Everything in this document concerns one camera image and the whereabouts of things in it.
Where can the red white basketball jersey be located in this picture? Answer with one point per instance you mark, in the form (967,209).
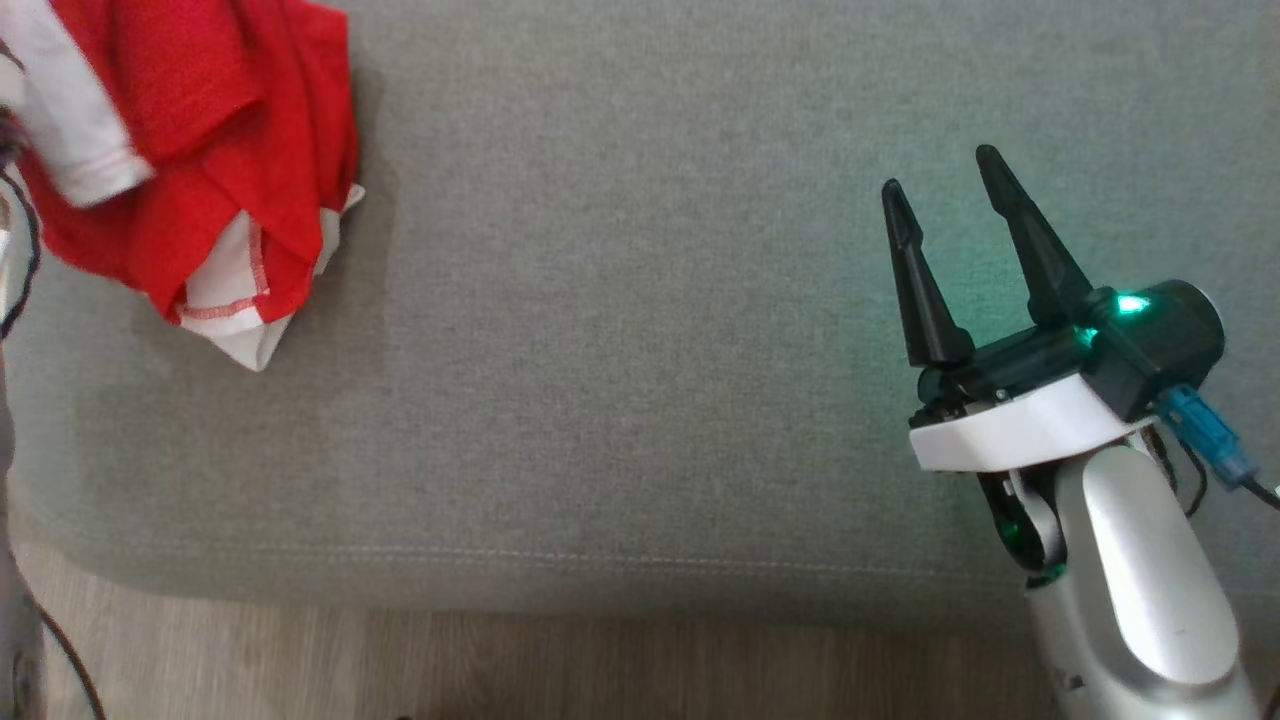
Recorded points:
(200,100)

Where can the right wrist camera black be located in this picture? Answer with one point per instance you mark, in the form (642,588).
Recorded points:
(1165,335)

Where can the right robot arm silver white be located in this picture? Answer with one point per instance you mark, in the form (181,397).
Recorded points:
(1150,600)

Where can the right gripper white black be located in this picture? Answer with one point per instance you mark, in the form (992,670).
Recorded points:
(1010,430)

